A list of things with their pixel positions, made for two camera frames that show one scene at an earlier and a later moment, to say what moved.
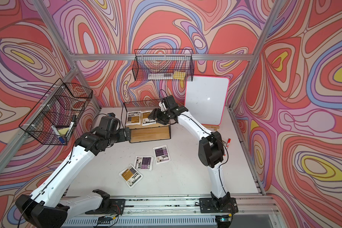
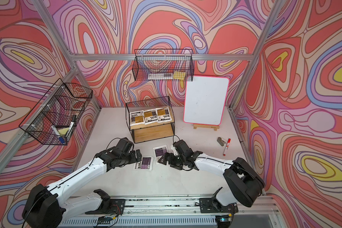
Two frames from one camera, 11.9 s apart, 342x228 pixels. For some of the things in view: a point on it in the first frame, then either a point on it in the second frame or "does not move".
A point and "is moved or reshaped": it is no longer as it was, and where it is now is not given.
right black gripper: x=156 y=112 → x=171 y=162
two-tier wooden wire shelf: x=135 y=116 does not move
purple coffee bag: x=143 y=162 does not move
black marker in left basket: x=74 y=116 does not move
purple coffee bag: x=162 y=154 does not move
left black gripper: x=122 y=137 → x=139 y=156
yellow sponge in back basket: x=179 y=75 does not move
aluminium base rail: x=149 y=212 does not move
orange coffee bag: x=131 y=175 is moved or reshaped
